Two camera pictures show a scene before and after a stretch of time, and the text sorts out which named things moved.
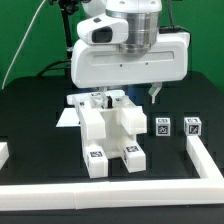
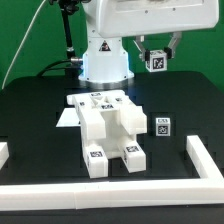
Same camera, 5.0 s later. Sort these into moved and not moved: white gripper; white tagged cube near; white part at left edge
Moved: white gripper
Not moved: white tagged cube near; white part at left edge
